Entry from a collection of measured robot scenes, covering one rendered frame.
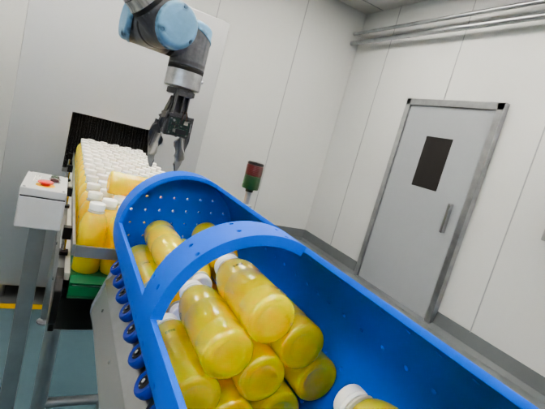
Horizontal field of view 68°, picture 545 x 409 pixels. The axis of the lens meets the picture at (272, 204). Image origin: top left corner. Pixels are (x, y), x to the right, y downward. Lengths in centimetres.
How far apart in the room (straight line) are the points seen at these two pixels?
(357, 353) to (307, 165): 553
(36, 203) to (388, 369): 87
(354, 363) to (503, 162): 375
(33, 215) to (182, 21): 58
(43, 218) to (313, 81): 517
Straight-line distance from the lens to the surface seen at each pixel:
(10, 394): 146
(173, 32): 89
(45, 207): 113
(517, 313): 405
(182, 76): 107
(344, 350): 64
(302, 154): 601
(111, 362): 86
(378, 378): 59
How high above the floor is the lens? 136
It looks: 9 degrees down
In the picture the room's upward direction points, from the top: 15 degrees clockwise
